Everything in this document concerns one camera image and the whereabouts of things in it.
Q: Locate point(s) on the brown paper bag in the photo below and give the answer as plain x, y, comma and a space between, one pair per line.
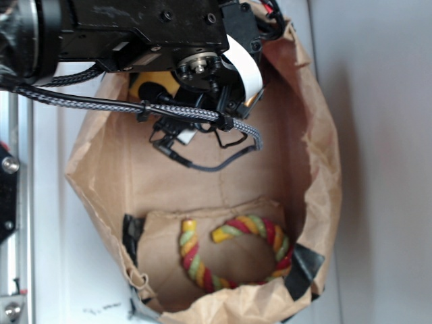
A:
155, 216

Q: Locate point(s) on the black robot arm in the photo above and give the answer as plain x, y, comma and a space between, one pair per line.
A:
211, 48

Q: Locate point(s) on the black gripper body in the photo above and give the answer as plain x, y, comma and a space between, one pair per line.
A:
217, 92

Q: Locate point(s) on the aluminium frame rail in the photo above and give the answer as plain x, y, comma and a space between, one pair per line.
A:
17, 275

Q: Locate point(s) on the black metal bracket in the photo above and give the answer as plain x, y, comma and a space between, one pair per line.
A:
10, 166

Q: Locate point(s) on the yellow green sponge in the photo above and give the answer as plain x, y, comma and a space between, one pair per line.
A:
165, 79

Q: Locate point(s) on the black foam microphone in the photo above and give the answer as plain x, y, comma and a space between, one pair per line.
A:
153, 92

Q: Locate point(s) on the silver corner bracket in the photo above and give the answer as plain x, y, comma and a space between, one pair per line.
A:
13, 309

